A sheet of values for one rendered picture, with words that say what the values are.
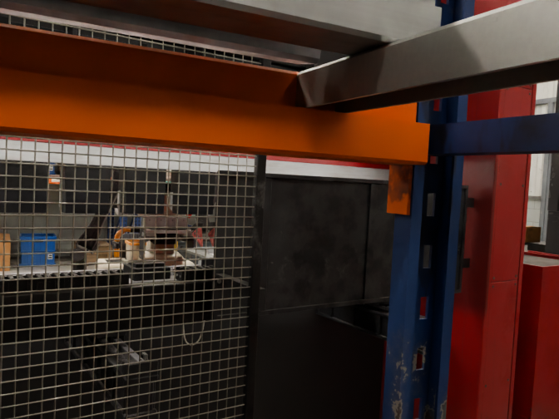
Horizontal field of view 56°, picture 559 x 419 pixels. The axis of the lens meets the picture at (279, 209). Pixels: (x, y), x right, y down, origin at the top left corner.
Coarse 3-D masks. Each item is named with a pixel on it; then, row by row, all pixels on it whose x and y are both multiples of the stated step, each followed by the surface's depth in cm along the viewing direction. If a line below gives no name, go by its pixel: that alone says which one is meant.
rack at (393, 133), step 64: (448, 0) 50; (0, 64) 31; (64, 64) 33; (128, 64) 34; (192, 64) 36; (384, 64) 31; (448, 64) 26; (512, 64) 23; (0, 128) 30; (64, 128) 31; (128, 128) 33; (192, 128) 35; (256, 128) 37; (320, 128) 39; (384, 128) 42; (448, 128) 45; (512, 128) 40; (448, 192) 50; (448, 256) 49; (448, 320) 50; (384, 384) 49
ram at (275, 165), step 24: (0, 144) 163; (24, 144) 167; (72, 144) 175; (96, 144) 179; (120, 144) 184; (192, 168) 199; (216, 168) 205; (240, 168) 211; (288, 168) 223; (312, 168) 230; (336, 168) 238; (360, 168) 246; (384, 168) 254
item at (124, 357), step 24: (96, 336) 143; (120, 336) 148; (96, 360) 144; (120, 360) 130; (144, 360) 131; (96, 384) 143; (120, 384) 129; (144, 384) 126; (120, 408) 127; (144, 408) 126
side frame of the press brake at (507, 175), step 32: (480, 0) 217; (512, 0) 210; (480, 96) 217; (512, 96) 214; (480, 160) 216; (512, 160) 217; (480, 192) 216; (512, 192) 219; (480, 224) 216; (512, 224) 221; (480, 256) 216; (512, 256) 222; (480, 288) 216; (512, 288) 224; (480, 320) 215; (512, 320) 226; (384, 352) 260; (480, 352) 215; (512, 352) 227; (448, 384) 228; (480, 384) 216; (512, 384) 229; (416, 416) 242; (448, 416) 228; (480, 416) 217
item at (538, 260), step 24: (528, 264) 241; (552, 264) 257; (528, 288) 241; (552, 288) 241; (528, 312) 240; (552, 312) 242; (528, 336) 240; (552, 336) 244; (528, 360) 240; (552, 360) 245; (528, 384) 240; (552, 384) 247; (528, 408) 240; (552, 408) 249
